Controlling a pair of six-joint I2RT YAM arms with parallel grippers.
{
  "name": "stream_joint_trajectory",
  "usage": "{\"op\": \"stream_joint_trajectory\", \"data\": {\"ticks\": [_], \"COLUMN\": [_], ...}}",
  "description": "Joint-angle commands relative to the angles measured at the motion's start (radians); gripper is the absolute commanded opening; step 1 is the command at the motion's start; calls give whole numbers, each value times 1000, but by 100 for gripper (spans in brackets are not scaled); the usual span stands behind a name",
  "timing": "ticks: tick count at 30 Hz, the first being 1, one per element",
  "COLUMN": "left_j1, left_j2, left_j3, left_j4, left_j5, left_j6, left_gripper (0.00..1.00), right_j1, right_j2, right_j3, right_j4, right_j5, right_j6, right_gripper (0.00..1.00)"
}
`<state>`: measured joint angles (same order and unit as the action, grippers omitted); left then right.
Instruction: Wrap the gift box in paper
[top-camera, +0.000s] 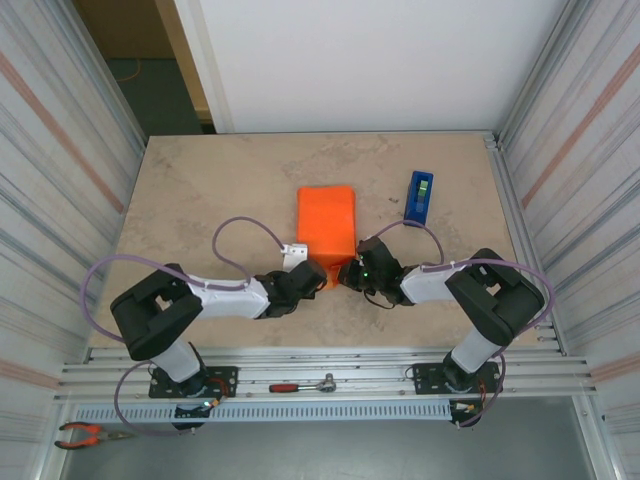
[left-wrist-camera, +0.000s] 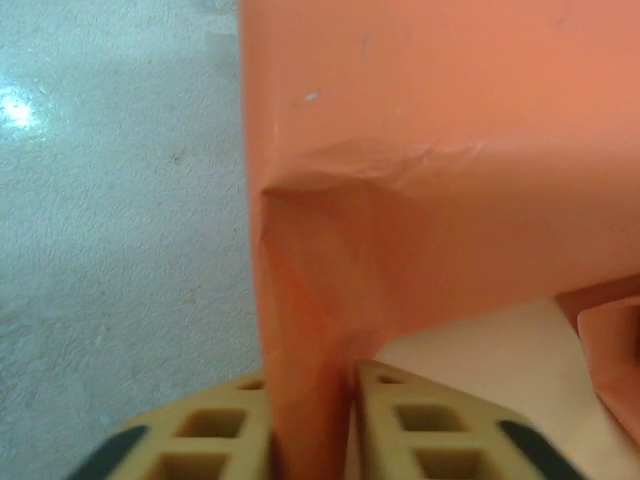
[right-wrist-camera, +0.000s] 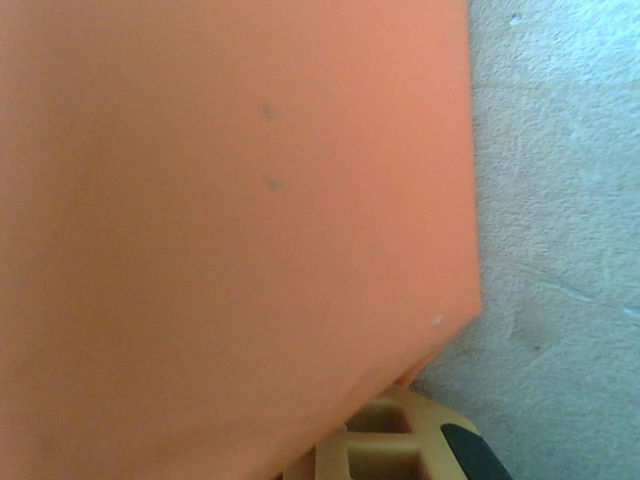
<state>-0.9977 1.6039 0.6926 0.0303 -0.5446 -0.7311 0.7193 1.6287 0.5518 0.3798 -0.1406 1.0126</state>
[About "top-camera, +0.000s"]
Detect orange wrapping paper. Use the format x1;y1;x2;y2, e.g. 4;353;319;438
295;184;359;291

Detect blue tape dispenser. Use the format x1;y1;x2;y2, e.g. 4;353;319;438
402;170;435;227

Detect aluminium mounting rails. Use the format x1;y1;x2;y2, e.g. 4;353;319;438
54;344;599;401

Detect black base electronics module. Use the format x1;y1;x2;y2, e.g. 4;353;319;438
448;398;485;430
172;399;214;432

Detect tan wooden door panel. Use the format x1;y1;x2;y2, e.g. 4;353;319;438
152;0;217;124

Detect red-handled ratchet wrench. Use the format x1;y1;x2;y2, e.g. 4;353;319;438
268;372;337;394

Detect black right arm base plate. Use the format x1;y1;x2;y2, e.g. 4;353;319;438
412;362;501;396

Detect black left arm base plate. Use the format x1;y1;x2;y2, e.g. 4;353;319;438
148;365;239;400

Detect grey slotted cable duct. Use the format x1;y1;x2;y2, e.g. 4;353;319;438
73;399;454;424

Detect aluminium side rail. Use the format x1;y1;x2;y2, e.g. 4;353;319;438
483;130;569;357

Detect white door frame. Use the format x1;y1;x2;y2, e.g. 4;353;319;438
172;0;235;135

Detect orange-handled pliers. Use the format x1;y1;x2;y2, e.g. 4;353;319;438
53;422;134;450

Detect orange floor cord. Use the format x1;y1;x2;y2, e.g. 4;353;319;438
117;58;144;84

